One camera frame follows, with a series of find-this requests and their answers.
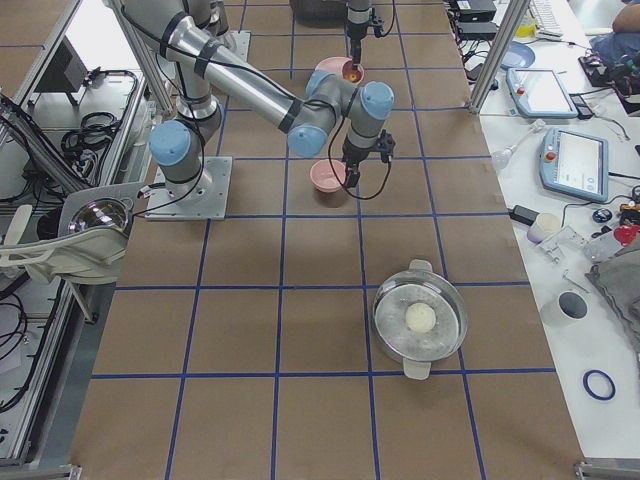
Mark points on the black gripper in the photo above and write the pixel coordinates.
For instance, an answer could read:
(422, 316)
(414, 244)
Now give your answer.
(353, 154)
(356, 30)

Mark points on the pink bowl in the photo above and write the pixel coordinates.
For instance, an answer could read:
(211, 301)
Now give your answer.
(327, 176)

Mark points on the red apple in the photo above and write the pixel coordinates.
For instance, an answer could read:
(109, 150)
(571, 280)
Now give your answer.
(353, 77)

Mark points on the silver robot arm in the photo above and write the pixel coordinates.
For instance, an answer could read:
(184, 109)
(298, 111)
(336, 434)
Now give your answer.
(359, 5)
(175, 30)

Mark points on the pink plate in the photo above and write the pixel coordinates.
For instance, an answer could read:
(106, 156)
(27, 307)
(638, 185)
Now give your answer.
(339, 66)

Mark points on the blue plate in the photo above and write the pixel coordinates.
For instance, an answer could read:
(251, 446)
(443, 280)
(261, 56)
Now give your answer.
(518, 55)

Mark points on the steel mixing bowl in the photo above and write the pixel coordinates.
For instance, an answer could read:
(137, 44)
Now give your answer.
(108, 212)

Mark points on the steel steamer pot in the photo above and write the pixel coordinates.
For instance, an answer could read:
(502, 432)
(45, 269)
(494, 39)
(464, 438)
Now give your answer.
(416, 352)

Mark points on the white steamed bun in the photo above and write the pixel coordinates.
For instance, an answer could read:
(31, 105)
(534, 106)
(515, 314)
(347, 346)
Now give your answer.
(420, 317)

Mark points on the black power adapter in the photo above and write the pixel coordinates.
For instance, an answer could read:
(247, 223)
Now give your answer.
(523, 215)

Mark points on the upper blue teach pendant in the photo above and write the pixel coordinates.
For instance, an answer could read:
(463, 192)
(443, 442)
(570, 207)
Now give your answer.
(539, 93)

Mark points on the blue teach pendant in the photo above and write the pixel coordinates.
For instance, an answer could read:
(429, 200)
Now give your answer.
(539, 93)
(575, 164)

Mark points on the lower blue teach pendant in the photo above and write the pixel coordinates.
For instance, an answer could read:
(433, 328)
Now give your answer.
(575, 164)

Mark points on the white paper cup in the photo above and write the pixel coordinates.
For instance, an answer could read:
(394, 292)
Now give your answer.
(564, 309)

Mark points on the grey cloth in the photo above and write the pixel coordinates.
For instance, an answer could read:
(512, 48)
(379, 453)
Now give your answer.
(617, 279)

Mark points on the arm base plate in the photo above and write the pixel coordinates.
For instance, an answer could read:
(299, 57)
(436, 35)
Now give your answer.
(237, 41)
(208, 200)

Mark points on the aluminium frame post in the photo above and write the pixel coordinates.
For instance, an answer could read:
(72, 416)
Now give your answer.
(506, 31)

